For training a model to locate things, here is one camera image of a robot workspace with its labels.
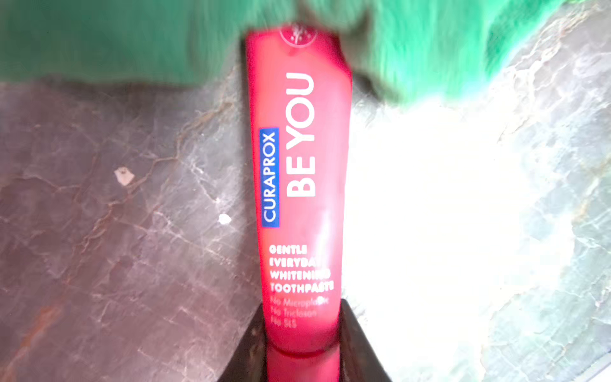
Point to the red pink tube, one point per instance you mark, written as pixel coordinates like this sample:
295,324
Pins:
300,94

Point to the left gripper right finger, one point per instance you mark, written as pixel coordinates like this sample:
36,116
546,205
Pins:
359,362

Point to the green microfiber cloth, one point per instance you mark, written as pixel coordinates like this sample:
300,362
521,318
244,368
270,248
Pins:
408,50

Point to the aluminium front rail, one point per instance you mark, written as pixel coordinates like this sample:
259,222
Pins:
599,371

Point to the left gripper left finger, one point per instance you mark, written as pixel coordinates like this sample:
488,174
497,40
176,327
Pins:
248,362

